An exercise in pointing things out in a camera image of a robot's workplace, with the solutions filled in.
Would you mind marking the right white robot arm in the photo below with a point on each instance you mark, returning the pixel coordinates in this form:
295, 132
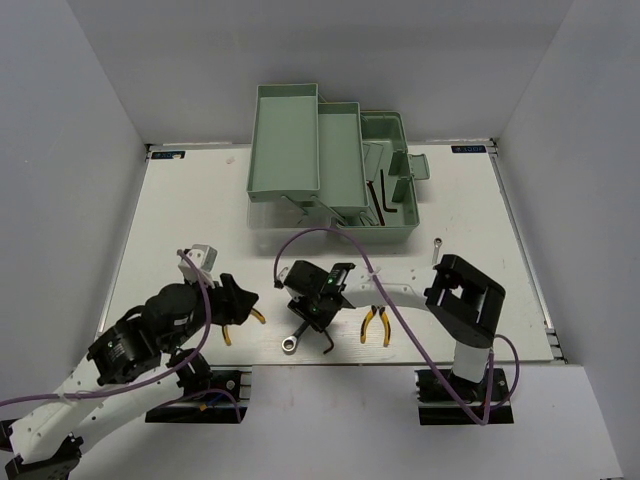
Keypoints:
464, 300

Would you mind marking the short dark red hex key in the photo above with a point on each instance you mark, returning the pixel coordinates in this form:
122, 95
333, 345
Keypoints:
386, 208

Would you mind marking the right blue table sticker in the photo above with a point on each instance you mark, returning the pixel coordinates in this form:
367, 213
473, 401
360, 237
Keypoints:
468, 149

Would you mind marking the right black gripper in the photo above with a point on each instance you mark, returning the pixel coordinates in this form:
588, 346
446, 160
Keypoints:
298, 305

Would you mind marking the large silver ratchet wrench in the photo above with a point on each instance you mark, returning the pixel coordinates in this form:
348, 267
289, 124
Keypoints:
289, 344

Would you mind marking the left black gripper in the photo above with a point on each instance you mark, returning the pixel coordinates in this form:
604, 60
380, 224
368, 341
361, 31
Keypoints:
233, 302

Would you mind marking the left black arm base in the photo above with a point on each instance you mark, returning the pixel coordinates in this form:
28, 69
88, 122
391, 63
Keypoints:
223, 400

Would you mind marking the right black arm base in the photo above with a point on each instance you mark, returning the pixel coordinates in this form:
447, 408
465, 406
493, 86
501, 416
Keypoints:
436, 407

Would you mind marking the small silver wrench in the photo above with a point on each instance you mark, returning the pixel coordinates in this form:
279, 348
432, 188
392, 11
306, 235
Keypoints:
436, 250

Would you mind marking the long dark red hex key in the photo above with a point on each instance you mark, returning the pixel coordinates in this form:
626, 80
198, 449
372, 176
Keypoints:
376, 204

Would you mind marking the left blue table sticker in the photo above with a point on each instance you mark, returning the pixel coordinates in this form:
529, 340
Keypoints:
167, 155

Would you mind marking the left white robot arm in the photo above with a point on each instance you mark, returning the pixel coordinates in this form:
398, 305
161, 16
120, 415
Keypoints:
137, 365

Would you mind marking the green toolbox with clear lid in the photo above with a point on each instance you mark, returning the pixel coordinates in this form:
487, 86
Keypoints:
311, 159

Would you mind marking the blue table sticker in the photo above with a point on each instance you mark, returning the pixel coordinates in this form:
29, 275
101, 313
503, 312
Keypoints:
468, 149
167, 155

